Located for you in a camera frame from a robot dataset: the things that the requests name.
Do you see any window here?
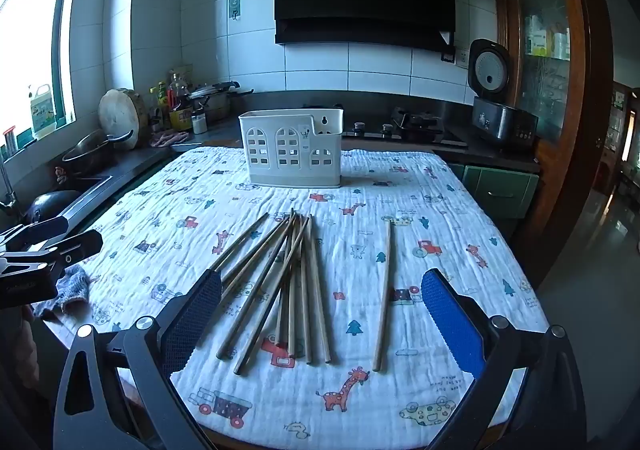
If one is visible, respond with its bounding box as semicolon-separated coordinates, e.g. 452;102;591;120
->
0;0;92;152

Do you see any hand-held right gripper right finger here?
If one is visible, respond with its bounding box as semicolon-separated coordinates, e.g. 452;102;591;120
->
421;268;588;450

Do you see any green base cabinet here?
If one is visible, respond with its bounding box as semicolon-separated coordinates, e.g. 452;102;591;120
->
462;165;541;221

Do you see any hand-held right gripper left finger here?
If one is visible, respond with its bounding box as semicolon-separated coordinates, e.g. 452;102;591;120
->
52;269;223;450

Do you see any black frying pan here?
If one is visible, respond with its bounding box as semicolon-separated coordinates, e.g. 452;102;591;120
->
62;129;136;177

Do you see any wooden glass-door cabinet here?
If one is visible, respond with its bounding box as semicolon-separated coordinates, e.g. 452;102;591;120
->
487;0;617;281

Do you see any round wooden cutting board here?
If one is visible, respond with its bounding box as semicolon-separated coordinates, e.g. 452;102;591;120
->
98;88;147;151

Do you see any grey knitted cloth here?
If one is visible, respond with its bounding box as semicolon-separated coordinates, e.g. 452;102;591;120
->
32;264;99;323

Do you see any white detergent jug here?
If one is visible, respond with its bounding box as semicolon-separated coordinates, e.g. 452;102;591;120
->
28;84;55;139

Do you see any large cooking oil bottle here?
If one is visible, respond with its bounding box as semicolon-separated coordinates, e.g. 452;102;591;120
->
167;73;194;132

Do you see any black gas stove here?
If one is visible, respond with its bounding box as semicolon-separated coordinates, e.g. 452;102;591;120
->
345;105;469;147

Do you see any steel pot with lid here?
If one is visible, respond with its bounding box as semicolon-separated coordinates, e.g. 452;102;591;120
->
189;81;254;124

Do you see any steel faucet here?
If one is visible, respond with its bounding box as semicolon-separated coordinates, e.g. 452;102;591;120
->
0;160;24;217

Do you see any person's left hand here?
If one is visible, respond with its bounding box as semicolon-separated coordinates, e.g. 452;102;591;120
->
17;305;40;383

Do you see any white plastic utensil holder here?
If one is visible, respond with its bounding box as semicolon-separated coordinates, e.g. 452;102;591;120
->
238;109;345;189

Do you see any printed white table cloth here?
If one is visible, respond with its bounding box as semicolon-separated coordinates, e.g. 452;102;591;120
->
45;145;551;446

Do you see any black wok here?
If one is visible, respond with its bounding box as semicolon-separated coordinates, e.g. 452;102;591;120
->
22;190;84;237

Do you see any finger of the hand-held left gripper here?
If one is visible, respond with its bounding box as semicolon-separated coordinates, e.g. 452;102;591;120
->
0;229;104;277
0;217;69;253

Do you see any black rice cooker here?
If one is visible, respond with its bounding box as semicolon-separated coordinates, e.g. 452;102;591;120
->
468;39;540;154

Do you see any pink cloth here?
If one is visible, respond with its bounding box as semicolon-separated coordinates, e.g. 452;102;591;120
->
150;130;191;149

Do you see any pile of wooden chopsticks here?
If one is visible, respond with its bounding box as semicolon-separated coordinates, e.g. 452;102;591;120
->
207;209;332;376

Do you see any slim wooden chopstick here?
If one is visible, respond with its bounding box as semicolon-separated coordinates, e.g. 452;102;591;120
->
372;219;393;373

